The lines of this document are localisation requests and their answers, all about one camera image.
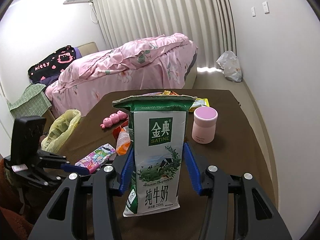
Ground white air conditioner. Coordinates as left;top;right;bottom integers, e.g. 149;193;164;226
62;0;93;5

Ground pink floral duvet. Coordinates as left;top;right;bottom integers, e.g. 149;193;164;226
57;33;198;93

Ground colourful floral wrapper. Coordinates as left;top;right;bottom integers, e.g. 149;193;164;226
75;142;117;174

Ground white plastic bag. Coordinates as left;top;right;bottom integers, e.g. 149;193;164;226
216;50;243;82

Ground green white milk carton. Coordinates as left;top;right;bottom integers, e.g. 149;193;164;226
112;94;198;217

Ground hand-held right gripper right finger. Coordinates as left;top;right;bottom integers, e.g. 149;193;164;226
184;141;293;240

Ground pink cup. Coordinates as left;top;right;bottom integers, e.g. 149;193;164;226
192;106;218;145

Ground bed with pink floral sheet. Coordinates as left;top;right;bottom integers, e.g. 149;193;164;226
45;33;198;117

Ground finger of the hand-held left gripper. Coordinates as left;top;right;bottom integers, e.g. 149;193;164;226
37;149;73;167
15;164;93;188

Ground brown table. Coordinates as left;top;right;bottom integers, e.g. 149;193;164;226
75;89;278;240

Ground orange snack wrapper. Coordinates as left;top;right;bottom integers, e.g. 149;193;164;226
112;125;133;155

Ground white air conditioner cord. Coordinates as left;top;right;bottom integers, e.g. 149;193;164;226
89;1;99;24

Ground green grid cloth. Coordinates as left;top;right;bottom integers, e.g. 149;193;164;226
7;84;52;119

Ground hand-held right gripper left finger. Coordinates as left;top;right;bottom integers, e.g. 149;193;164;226
32;144;135;240

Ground white pleated curtain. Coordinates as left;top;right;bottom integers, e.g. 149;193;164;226
90;0;237;67

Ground black Hello Kitty pillow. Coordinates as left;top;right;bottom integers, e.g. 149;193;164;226
27;45;75;83

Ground yellow plastic bin liner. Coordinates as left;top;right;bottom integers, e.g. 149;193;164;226
41;109;82;154

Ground yellow white packet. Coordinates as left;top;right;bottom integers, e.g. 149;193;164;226
189;98;209;112

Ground pink caterpillar toy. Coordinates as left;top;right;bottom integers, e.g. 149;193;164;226
100;110;129;129

